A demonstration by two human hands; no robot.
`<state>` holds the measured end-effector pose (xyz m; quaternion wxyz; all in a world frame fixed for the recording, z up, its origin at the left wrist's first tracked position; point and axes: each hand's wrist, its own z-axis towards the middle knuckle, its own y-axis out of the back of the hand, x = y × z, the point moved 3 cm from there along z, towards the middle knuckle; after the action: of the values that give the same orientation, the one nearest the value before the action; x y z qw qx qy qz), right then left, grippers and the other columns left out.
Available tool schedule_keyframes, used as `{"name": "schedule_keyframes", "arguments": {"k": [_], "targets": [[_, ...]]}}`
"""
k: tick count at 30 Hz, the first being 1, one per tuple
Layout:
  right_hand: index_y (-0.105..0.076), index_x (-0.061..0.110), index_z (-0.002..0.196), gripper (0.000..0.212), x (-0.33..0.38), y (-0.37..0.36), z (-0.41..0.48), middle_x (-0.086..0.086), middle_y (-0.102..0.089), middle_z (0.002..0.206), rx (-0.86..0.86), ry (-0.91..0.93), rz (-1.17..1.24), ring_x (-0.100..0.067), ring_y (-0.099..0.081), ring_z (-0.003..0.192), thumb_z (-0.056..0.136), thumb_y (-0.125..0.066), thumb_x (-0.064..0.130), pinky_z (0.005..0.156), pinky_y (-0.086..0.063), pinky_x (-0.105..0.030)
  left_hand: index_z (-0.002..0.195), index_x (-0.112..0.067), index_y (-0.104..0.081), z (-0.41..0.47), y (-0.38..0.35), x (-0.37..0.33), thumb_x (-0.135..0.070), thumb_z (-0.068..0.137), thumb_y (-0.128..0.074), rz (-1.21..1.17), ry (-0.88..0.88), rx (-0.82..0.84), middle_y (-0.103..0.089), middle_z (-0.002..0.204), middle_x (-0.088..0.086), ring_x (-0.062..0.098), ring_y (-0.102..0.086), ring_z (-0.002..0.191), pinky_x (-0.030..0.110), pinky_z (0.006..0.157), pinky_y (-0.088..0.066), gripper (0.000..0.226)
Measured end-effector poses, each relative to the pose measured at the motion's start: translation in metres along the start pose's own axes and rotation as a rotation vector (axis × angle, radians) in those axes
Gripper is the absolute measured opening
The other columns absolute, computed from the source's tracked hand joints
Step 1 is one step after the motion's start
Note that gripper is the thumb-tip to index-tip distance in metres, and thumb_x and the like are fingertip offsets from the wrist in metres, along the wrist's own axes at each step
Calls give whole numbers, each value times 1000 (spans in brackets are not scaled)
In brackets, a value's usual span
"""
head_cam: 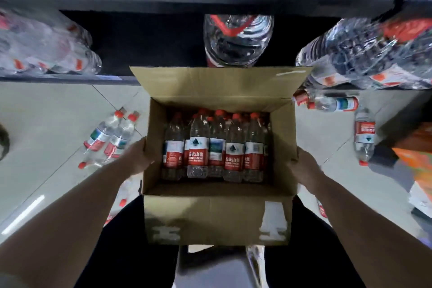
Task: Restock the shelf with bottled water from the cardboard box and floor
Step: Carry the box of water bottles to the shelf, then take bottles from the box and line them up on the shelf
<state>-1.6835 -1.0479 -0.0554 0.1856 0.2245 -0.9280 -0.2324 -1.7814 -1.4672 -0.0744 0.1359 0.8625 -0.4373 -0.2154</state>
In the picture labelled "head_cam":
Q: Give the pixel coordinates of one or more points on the person's left hand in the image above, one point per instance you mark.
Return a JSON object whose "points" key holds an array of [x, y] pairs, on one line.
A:
{"points": [[136, 159]]}

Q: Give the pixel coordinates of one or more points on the person's right hand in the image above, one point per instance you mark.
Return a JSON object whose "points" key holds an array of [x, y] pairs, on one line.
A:
{"points": [[308, 173]]}

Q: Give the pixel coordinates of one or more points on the red-label water bottles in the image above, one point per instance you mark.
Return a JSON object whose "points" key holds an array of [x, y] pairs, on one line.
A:
{"points": [[216, 149]]}

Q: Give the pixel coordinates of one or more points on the brown cardboard box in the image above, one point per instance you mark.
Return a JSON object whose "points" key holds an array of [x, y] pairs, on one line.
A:
{"points": [[216, 217]]}

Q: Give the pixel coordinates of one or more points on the person's left forearm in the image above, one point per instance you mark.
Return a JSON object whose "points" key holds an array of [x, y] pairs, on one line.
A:
{"points": [[67, 230]]}

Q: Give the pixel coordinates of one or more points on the person's right forearm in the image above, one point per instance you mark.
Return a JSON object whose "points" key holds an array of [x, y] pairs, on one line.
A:
{"points": [[371, 237]]}

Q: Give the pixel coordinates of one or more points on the person's right leg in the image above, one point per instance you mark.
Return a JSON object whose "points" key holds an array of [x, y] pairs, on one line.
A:
{"points": [[310, 257]]}

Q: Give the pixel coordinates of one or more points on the person's leg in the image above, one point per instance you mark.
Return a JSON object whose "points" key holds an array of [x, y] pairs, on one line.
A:
{"points": [[310, 257], [128, 250]]}

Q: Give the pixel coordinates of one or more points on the person's left leg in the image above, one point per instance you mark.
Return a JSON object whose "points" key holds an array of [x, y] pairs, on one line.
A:
{"points": [[128, 250]]}

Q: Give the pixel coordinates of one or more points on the large jugs group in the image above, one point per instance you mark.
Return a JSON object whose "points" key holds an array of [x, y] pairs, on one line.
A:
{"points": [[364, 51]]}

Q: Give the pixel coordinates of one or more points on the large bottles group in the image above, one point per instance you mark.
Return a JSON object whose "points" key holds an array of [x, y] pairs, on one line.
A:
{"points": [[44, 44]]}

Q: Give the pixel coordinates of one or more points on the orange gift carton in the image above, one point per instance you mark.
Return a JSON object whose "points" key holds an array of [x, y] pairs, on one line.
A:
{"points": [[415, 159]]}

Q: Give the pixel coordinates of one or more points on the grey plastic stool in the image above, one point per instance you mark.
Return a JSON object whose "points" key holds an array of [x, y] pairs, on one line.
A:
{"points": [[216, 271]]}

